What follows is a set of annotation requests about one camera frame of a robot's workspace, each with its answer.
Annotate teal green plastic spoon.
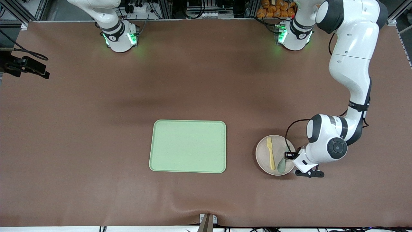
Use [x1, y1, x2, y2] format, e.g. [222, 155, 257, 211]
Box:
[277, 151, 290, 173]

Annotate yellow plastic fork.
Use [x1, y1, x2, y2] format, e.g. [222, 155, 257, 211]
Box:
[267, 137, 276, 171]

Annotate beige round plate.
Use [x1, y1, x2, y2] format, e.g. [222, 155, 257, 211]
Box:
[256, 135, 296, 176]

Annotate brown table mat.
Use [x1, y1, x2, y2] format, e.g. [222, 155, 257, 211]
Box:
[0, 18, 412, 227]

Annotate light green plastic tray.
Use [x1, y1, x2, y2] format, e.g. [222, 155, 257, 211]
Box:
[149, 120, 227, 174]

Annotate white power strip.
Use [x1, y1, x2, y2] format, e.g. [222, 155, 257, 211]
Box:
[125, 0, 155, 13]

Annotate bag of orange items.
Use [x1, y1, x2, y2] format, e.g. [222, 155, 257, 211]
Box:
[257, 0, 296, 18]

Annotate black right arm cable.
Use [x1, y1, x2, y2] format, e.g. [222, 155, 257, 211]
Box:
[0, 29, 49, 62]

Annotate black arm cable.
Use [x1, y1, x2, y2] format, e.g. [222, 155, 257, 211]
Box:
[0, 29, 49, 62]
[285, 119, 312, 153]

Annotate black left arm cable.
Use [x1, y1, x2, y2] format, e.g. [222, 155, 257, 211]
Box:
[285, 119, 312, 153]

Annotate aluminium frame rail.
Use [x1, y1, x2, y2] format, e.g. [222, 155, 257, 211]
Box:
[388, 3, 412, 26]
[0, 0, 49, 30]

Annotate metal clamp bracket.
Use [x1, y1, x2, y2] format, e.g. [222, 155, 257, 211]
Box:
[199, 213, 218, 232]

